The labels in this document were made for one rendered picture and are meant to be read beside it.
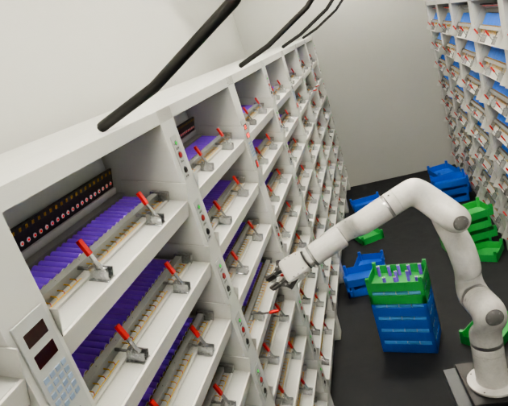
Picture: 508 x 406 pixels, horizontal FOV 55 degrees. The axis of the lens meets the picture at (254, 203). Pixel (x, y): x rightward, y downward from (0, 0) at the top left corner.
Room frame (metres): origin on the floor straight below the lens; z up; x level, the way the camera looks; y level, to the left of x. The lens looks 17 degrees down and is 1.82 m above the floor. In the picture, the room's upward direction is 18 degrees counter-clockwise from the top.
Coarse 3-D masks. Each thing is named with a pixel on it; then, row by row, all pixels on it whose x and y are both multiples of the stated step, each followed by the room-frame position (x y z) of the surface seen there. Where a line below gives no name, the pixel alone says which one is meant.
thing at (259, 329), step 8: (264, 256) 1.96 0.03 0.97; (272, 256) 1.95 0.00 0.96; (280, 256) 1.94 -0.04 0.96; (272, 264) 1.94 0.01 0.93; (272, 272) 1.87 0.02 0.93; (280, 280) 1.85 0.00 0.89; (264, 288) 1.75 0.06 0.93; (264, 296) 1.69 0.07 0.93; (272, 296) 1.68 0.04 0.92; (264, 304) 1.63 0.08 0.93; (272, 304) 1.65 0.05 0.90; (264, 312) 1.59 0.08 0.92; (264, 320) 1.54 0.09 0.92; (256, 328) 1.49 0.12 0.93; (264, 328) 1.51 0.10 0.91; (256, 336) 1.45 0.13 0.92; (256, 344) 1.40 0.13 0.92; (256, 352) 1.37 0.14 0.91
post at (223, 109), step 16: (224, 96) 1.95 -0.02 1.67; (192, 112) 2.00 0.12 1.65; (208, 112) 1.98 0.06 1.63; (224, 112) 1.96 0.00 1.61; (240, 112) 2.00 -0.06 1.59; (240, 160) 1.96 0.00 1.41; (256, 208) 1.96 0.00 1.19; (272, 208) 2.03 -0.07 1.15; (272, 224) 1.95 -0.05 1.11; (272, 240) 1.95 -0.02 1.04; (288, 288) 1.95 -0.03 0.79; (320, 384) 1.95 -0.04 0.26
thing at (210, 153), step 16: (192, 128) 1.94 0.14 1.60; (208, 128) 1.98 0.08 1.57; (224, 128) 1.96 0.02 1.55; (240, 128) 1.94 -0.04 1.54; (192, 144) 1.82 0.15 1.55; (208, 144) 1.78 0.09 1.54; (224, 144) 1.79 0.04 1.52; (240, 144) 1.88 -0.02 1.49; (192, 160) 1.58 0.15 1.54; (208, 160) 1.64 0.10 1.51; (224, 160) 1.65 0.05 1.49; (208, 176) 1.48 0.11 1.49; (208, 192) 1.46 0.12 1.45
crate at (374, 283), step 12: (372, 264) 2.53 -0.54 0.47; (396, 264) 2.48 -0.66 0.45; (372, 276) 2.48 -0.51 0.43; (384, 276) 2.48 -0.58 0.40; (420, 276) 2.23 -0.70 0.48; (372, 288) 2.36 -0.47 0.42; (384, 288) 2.33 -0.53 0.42; (396, 288) 2.29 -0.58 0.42; (408, 288) 2.26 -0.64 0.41; (420, 288) 2.23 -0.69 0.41
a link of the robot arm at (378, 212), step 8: (376, 200) 1.64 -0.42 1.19; (384, 200) 1.61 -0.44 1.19; (368, 208) 1.63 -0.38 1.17; (376, 208) 1.61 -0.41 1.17; (384, 208) 1.60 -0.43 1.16; (352, 216) 1.65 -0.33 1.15; (360, 216) 1.62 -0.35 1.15; (368, 216) 1.61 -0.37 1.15; (376, 216) 1.60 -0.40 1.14; (384, 216) 1.59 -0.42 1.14; (392, 216) 1.60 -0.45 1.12; (336, 224) 1.74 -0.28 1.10; (344, 224) 1.71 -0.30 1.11; (352, 224) 1.64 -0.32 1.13; (360, 224) 1.60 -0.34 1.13; (368, 224) 1.60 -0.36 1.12; (376, 224) 1.60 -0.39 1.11; (344, 232) 1.71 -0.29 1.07; (352, 232) 1.68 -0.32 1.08; (360, 232) 1.61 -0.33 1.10; (368, 232) 1.61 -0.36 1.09
